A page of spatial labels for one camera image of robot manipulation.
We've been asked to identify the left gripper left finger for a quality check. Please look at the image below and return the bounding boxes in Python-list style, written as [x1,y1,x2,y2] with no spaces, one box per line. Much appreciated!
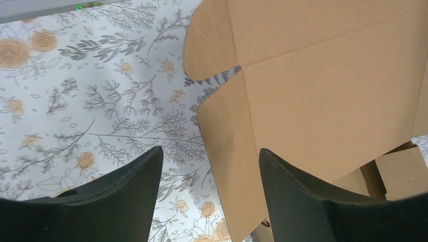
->
[1,146,164,241]

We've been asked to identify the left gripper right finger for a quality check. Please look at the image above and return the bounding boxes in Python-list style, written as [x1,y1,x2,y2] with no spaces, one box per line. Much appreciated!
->
[259,148,427,241]

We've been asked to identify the brown cardboard box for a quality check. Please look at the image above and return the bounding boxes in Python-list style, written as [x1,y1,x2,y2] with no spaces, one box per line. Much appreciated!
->
[183,1,427,241]

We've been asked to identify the floral patterned table mat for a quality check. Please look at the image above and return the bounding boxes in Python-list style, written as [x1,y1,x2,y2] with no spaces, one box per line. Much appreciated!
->
[0,0,428,242]

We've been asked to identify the aluminium frame rail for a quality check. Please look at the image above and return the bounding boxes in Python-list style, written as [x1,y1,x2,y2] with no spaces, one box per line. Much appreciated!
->
[1,0,113,24]

